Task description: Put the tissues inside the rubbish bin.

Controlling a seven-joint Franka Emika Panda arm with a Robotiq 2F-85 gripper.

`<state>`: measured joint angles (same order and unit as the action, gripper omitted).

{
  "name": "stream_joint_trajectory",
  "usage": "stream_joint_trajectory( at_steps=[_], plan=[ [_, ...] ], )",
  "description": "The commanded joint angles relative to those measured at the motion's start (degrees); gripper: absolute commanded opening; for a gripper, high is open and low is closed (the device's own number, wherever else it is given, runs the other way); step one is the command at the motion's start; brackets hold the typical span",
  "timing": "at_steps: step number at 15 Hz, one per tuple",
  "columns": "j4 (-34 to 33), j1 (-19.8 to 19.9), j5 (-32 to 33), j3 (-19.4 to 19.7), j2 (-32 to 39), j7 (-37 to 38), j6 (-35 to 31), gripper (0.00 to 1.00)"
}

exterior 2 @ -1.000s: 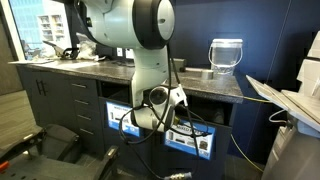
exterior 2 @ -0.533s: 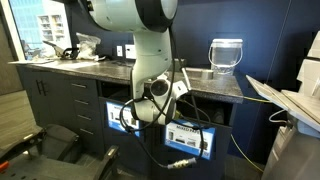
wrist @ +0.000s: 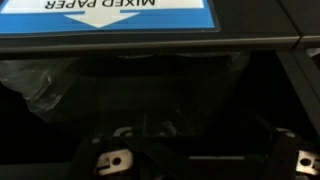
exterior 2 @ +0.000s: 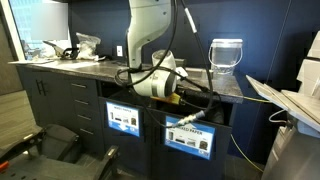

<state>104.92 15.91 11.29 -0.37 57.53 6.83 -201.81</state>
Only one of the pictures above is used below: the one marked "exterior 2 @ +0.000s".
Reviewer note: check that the dark cabinet with stone counter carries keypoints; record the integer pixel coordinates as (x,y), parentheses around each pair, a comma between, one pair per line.
(56,100)

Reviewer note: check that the small white wall plate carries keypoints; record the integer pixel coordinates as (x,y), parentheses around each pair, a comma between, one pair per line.
(119,51)

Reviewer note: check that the wrist camera on yellow mount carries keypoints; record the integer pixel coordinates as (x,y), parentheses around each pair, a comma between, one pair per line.
(166,99)

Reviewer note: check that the window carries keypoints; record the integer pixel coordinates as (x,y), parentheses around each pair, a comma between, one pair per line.
(20,20)

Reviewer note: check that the white paper sheet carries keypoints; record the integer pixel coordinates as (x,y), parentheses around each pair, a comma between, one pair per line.
(30,62)

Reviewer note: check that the blue sign with up arrow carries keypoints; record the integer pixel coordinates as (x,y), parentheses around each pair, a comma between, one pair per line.
(190,140)

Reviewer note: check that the grey white office printer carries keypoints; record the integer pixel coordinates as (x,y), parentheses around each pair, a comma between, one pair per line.
(300,153)

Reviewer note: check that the clear plastic bag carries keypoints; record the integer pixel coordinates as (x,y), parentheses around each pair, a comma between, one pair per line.
(87,46)

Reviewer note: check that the blue sign with down arrow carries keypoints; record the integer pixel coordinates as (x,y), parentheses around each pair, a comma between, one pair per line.
(123,119)

